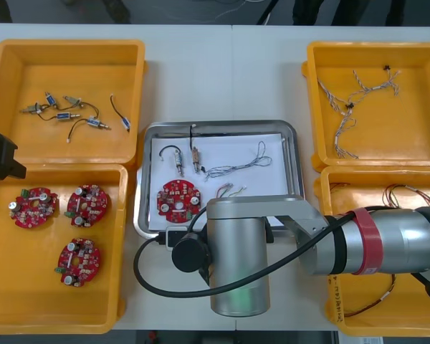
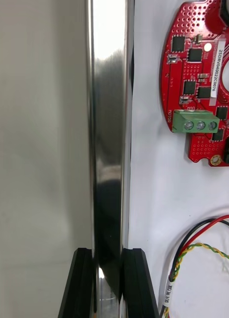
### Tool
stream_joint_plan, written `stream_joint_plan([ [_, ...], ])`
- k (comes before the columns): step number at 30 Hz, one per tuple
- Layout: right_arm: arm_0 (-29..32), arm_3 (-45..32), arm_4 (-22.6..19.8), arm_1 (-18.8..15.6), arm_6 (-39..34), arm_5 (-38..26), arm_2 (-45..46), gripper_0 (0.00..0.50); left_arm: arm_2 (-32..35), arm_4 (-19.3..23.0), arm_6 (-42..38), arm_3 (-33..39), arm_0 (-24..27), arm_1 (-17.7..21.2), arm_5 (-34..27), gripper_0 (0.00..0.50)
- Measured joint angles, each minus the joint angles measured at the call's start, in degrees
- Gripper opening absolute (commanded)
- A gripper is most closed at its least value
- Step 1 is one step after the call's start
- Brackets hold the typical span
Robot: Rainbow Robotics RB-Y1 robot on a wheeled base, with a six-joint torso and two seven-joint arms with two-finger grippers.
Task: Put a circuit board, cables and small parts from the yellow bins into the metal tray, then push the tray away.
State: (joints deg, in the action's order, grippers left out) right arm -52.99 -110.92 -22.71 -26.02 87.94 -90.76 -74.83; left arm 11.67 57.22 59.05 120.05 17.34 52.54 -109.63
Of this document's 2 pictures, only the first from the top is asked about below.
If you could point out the blue-label metal solenoid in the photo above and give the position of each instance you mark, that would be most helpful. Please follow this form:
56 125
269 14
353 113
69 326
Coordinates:
93 122

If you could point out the steel tray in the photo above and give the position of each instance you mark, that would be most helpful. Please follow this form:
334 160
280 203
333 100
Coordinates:
141 186

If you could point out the round red circuit board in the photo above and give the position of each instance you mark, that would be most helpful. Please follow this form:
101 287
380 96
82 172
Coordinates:
93 211
168 193
82 267
28 216

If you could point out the white-label metal solenoid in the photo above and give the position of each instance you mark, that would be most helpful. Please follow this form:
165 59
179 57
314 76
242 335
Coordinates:
178 158

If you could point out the beige metal solenoid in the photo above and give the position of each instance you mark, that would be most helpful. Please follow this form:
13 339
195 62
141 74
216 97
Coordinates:
195 156

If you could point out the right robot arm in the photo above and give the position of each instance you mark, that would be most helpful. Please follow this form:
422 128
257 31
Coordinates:
236 251

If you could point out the group of metal solenoids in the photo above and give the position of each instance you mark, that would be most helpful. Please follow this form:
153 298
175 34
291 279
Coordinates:
64 116

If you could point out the yellow-orange plastic bin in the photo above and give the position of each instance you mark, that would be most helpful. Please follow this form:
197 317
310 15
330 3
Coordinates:
358 290
415 118
75 53
39 315

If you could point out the white paper sheet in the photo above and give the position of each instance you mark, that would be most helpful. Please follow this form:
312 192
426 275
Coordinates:
229 147

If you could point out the black stand leg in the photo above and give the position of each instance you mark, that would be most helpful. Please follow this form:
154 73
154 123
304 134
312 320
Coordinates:
267 12

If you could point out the red-black harness, metal terminal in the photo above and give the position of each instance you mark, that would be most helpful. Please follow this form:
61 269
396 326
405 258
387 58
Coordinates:
385 295

